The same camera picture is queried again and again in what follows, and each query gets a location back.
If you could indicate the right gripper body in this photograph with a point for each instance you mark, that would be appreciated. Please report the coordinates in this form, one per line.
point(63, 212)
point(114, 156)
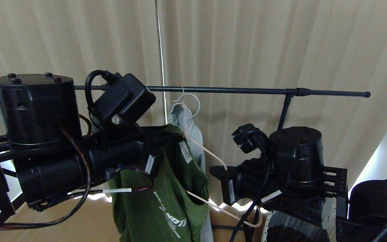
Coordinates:
point(247, 181)

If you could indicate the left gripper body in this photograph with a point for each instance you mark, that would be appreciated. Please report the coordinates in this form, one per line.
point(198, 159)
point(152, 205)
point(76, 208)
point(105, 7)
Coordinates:
point(123, 151)

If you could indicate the pink clothes hanger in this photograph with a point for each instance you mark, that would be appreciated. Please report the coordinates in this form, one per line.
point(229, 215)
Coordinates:
point(213, 156)
point(182, 90)

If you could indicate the green garment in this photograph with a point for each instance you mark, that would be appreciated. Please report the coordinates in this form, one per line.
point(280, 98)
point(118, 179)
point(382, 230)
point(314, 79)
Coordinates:
point(153, 208)

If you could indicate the pale grey shorts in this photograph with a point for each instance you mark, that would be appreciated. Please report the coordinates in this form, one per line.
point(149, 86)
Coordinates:
point(193, 131)

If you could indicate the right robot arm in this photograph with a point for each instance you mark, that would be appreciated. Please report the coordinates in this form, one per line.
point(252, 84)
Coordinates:
point(297, 154)

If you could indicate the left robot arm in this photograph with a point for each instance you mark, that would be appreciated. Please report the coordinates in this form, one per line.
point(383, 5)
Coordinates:
point(35, 114)

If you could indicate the white laundry basket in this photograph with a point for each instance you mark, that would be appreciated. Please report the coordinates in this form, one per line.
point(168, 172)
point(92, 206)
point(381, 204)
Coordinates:
point(291, 228)

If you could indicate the black clothes rack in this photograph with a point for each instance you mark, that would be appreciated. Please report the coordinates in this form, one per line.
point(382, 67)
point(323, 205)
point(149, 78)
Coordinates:
point(247, 90)

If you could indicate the beige curtain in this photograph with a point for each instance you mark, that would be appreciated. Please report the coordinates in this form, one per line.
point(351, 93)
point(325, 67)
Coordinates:
point(281, 43)

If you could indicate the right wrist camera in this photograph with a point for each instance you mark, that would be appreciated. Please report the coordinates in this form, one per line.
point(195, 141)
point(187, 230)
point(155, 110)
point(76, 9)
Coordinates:
point(249, 137)

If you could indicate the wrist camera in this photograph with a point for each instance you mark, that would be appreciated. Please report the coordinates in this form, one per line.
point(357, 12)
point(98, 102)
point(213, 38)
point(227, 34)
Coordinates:
point(126, 97)
point(249, 137)

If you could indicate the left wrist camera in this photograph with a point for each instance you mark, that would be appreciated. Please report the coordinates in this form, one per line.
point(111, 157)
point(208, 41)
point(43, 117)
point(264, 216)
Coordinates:
point(126, 97)

